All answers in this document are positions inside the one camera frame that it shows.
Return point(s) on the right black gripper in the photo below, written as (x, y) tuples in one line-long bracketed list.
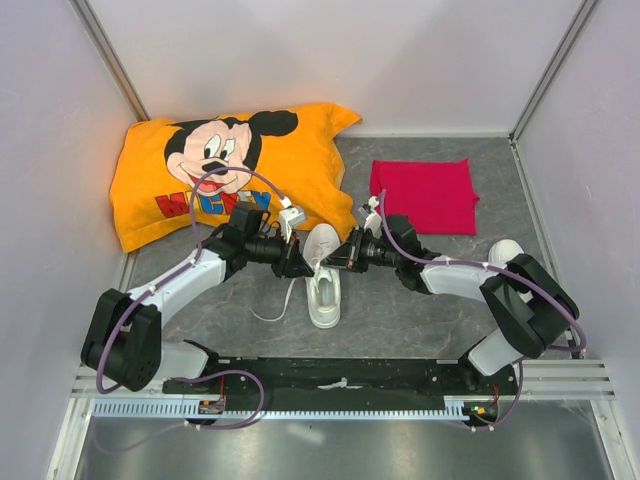
[(348, 256)]

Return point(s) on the red folded cloth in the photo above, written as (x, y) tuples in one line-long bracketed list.
[(437, 197)]

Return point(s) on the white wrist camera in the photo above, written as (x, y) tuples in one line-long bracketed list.
[(290, 217), (372, 220)]

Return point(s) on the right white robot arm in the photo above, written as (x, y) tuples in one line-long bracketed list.
[(529, 307)]

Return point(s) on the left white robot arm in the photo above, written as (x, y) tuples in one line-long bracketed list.
[(125, 341)]

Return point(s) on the white sneaker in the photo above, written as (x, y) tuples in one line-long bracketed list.
[(504, 251), (323, 289)]

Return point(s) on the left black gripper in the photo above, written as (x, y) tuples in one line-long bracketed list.
[(291, 263)]

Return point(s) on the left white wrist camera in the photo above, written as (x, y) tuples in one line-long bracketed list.
[(290, 217)]

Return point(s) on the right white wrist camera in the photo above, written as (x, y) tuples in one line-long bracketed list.
[(372, 220)]

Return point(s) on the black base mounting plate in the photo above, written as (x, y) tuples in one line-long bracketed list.
[(334, 384)]

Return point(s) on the orange Mickey Mouse pillow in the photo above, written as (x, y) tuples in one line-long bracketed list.
[(170, 172)]

